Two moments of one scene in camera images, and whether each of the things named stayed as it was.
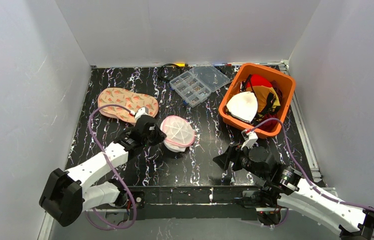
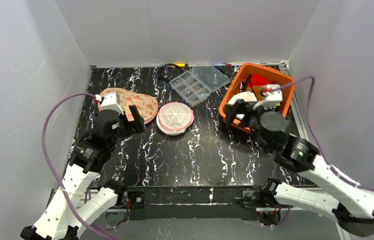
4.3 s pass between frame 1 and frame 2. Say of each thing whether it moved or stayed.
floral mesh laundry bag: stayed
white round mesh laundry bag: moved
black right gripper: moved
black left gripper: moved
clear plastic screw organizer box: stayed
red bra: stayed
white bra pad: stayed
